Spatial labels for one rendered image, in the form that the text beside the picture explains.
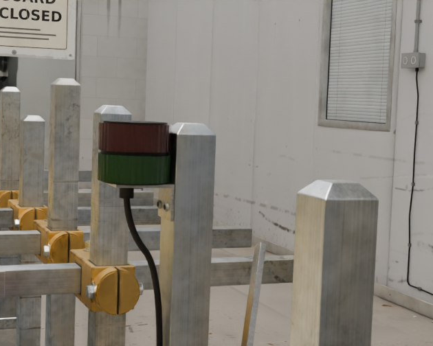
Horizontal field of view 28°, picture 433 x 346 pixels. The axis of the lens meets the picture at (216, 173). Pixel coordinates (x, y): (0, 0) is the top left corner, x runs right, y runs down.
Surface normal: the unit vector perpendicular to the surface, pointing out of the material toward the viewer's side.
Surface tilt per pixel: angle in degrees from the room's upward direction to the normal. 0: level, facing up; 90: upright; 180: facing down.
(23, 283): 90
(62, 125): 90
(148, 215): 90
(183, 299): 90
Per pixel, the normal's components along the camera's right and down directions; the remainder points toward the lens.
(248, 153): -0.93, 0.00
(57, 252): 0.37, 0.09
